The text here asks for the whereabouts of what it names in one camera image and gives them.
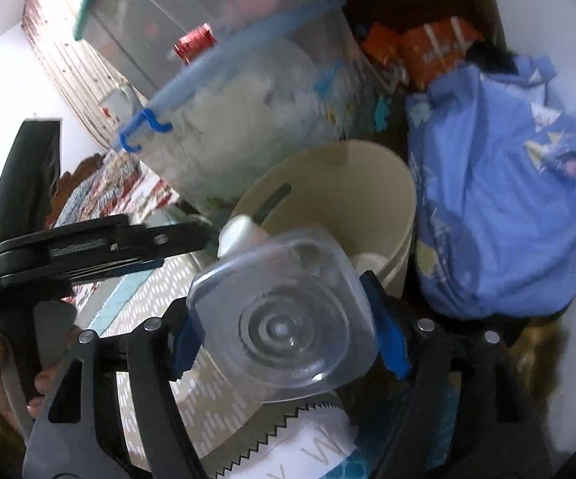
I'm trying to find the white enamel star mug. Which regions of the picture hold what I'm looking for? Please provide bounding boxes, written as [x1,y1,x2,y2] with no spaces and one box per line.
[99,84,143,123]

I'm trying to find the beige leaf-pattern curtain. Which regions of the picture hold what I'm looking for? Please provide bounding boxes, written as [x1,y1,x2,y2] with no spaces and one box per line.
[22,0,129,151]

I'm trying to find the orange red snack bags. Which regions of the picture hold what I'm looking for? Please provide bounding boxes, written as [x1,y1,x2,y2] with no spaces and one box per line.
[360,16,484,91]

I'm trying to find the blue-lid clear storage box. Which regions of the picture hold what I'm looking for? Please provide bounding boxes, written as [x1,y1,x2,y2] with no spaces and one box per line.
[117,0,391,224]

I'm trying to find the floral bed sheet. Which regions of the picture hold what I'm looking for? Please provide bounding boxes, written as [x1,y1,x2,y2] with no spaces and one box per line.
[46,151,181,228]

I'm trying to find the clear plastic container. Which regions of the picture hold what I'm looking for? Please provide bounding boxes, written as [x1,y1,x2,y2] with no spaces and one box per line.
[187,227,378,403]

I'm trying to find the blue cloth bundle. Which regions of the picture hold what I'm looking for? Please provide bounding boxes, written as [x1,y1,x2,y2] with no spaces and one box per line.
[406,56,576,319]

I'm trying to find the zigzag patterned bed quilt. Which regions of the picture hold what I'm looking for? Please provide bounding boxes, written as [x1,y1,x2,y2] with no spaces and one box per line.
[72,238,369,479]

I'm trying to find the beige trash bin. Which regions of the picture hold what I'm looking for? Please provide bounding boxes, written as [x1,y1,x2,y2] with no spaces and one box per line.
[218,141,417,299]

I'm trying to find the red small packet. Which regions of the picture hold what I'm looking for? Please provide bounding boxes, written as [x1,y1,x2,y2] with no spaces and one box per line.
[173,23,216,65]

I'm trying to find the teal-lid storage box middle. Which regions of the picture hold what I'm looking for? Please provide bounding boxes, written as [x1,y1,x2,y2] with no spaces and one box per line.
[54,0,324,97]

